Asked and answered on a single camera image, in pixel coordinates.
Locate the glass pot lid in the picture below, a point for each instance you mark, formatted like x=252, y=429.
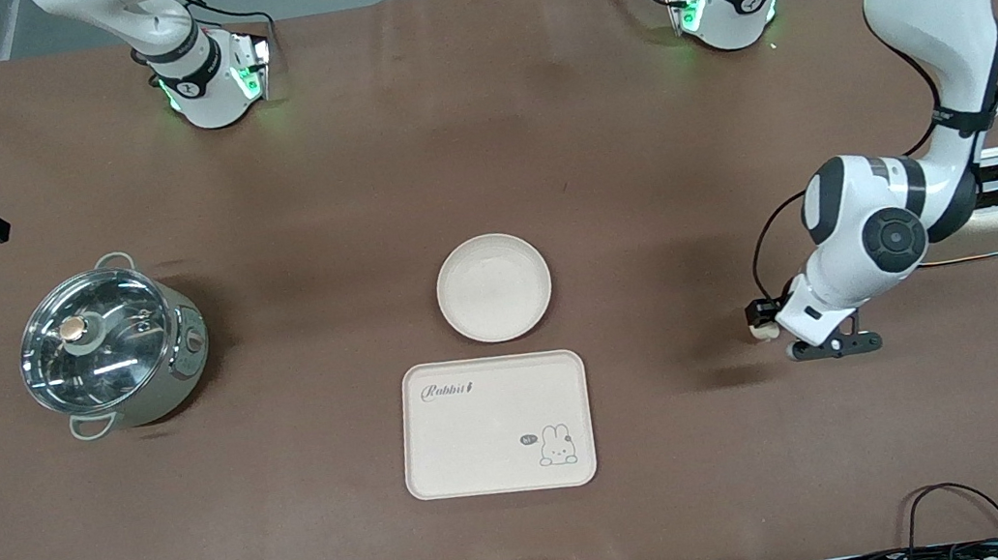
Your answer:
x=110, y=364

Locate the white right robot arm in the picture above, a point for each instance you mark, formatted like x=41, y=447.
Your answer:
x=197, y=78

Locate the beige rabbit print tray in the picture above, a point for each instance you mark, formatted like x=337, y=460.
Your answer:
x=482, y=439

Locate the round beige plate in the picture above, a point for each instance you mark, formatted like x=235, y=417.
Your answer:
x=491, y=291

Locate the brown table cover mat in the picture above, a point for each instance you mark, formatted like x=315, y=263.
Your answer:
x=350, y=193

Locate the small pale bun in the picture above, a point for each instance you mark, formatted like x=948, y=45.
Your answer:
x=765, y=331

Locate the steel electric cooking pot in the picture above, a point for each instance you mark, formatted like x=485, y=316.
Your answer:
x=188, y=358

